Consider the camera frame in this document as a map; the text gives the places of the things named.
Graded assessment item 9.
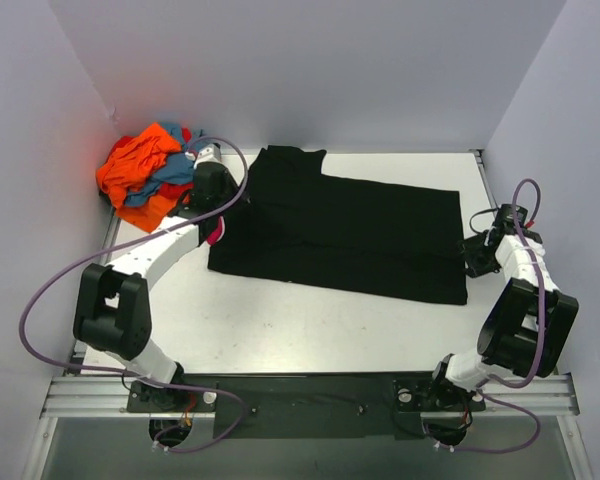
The blue t shirt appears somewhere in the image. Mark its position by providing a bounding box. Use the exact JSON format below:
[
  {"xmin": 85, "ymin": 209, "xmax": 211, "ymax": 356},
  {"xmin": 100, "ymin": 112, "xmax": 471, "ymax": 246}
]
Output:
[{"xmin": 124, "ymin": 122, "xmax": 210, "ymax": 207}]

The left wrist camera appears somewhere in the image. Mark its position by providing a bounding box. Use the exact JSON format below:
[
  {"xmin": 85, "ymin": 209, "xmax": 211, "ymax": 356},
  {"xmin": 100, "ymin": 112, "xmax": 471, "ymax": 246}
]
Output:
[{"xmin": 195, "ymin": 143, "xmax": 222, "ymax": 164}]

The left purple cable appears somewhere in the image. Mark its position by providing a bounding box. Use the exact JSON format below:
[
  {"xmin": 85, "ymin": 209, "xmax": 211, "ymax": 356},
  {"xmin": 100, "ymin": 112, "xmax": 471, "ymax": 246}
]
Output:
[{"xmin": 18, "ymin": 136, "xmax": 251, "ymax": 455}]

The aluminium frame rail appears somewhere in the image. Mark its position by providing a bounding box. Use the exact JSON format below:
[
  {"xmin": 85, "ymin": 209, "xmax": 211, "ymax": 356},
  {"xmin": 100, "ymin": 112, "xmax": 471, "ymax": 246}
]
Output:
[{"xmin": 42, "ymin": 375, "xmax": 580, "ymax": 419}]

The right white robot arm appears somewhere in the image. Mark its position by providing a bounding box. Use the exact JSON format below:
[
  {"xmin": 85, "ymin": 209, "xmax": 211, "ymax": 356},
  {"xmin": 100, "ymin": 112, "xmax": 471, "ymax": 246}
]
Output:
[{"xmin": 426, "ymin": 204, "xmax": 579, "ymax": 409}]

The orange t shirt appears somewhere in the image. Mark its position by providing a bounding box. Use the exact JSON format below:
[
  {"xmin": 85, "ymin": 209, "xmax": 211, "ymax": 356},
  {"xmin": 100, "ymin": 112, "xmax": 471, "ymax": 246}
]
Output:
[{"xmin": 96, "ymin": 123, "xmax": 182, "ymax": 233}]

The black t shirt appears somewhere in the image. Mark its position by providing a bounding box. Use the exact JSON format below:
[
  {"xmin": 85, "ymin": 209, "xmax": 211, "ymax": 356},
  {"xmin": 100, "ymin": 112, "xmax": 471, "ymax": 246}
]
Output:
[{"xmin": 207, "ymin": 146, "xmax": 468, "ymax": 306}]

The purple cable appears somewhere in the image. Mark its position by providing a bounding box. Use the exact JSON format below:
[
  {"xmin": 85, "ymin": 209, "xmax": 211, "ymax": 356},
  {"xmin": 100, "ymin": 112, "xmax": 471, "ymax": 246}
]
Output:
[
  {"xmin": 18, "ymin": 136, "xmax": 251, "ymax": 455},
  {"xmin": 422, "ymin": 177, "xmax": 549, "ymax": 454}
]

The red t shirt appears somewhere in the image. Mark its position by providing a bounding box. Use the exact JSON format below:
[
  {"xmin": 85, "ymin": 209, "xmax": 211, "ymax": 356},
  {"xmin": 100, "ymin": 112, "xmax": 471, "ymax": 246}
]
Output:
[{"xmin": 123, "ymin": 151, "xmax": 194, "ymax": 207}]

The pink t shirt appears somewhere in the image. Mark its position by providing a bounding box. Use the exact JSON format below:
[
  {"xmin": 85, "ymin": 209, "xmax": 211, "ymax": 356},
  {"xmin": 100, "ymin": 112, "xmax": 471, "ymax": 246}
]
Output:
[{"xmin": 206, "ymin": 217, "xmax": 226, "ymax": 246}]

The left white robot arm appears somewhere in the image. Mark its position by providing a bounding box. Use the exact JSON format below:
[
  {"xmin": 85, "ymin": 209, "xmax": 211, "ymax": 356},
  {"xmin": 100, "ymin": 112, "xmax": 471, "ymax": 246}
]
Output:
[{"xmin": 73, "ymin": 158, "xmax": 246, "ymax": 412}]

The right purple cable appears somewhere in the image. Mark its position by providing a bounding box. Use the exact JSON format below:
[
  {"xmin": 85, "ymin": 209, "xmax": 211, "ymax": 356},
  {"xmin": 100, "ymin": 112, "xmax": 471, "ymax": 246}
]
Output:
[{"xmin": 422, "ymin": 177, "xmax": 549, "ymax": 454}]

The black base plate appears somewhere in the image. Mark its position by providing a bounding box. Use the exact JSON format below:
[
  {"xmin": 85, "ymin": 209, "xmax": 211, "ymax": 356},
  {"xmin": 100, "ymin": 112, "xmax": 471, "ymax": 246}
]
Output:
[{"xmin": 127, "ymin": 371, "xmax": 486, "ymax": 443}]

